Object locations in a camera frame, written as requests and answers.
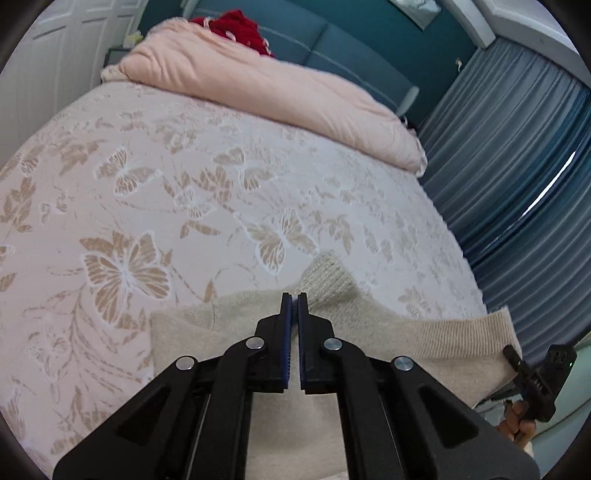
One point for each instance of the white wardrobe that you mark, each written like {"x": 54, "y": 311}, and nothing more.
{"x": 55, "y": 60}

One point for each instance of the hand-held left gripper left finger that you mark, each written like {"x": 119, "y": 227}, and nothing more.
{"x": 285, "y": 341}

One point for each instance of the person's right hand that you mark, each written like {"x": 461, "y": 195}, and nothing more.
{"x": 519, "y": 424}

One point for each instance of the red knitted cloth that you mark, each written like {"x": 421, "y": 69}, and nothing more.
{"x": 233, "y": 28}

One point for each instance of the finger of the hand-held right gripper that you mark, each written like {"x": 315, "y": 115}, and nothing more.
{"x": 519, "y": 367}

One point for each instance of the blue-grey curtain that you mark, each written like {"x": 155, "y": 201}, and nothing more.
{"x": 503, "y": 184}

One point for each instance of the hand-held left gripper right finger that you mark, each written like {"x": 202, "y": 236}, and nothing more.
{"x": 303, "y": 341}

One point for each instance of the pink duvet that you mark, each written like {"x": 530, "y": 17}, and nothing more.
{"x": 258, "y": 87}

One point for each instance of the blue upholstered headboard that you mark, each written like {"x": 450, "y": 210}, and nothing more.
{"x": 341, "y": 50}

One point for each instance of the beige sweater with black hearts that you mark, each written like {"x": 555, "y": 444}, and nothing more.
{"x": 415, "y": 337}

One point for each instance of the floral butterfly bed sheet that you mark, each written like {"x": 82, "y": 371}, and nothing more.
{"x": 184, "y": 194}

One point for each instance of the dark nightstand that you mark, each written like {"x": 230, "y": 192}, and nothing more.
{"x": 115, "y": 54}

